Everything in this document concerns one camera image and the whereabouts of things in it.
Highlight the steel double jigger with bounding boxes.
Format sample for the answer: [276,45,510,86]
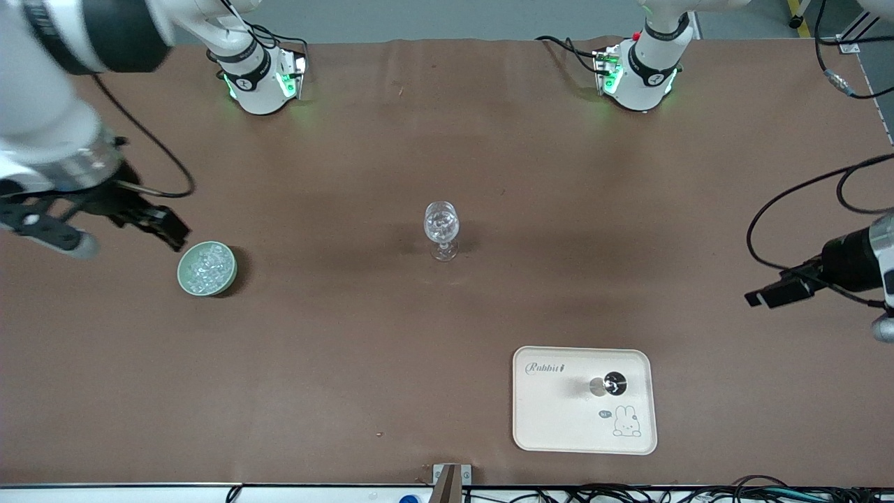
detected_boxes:
[587,370,628,400]

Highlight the clear ice cube heap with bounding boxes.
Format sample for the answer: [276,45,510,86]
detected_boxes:
[185,243,235,291]

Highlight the clear wine glass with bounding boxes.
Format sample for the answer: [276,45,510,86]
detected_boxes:
[423,201,462,262]

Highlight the green round bowl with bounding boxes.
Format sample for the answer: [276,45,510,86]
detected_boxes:
[177,241,238,297]

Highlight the brown table cover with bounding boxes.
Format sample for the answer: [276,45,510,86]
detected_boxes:
[0,36,894,488]

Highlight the cream rabbit print tray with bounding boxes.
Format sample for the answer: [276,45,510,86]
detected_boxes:
[512,346,659,456]

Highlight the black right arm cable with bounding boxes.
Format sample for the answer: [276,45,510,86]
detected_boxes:
[91,73,196,200]

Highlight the black right base cable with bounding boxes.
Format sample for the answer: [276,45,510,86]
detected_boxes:
[210,0,309,65]

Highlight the black base cable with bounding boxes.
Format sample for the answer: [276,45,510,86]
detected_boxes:
[536,35,606,75]
[210,0,309,65]

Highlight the aluminium frame profile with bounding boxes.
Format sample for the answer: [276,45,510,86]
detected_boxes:
[835,0,894,55]

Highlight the black cable bundle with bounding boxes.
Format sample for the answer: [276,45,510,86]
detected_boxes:
[461,475,894,503]

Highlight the black left base cable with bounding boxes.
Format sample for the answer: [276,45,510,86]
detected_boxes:
[536,35,606,75]

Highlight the grey metal bracket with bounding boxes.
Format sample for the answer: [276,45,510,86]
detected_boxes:
[432,463,473,503]

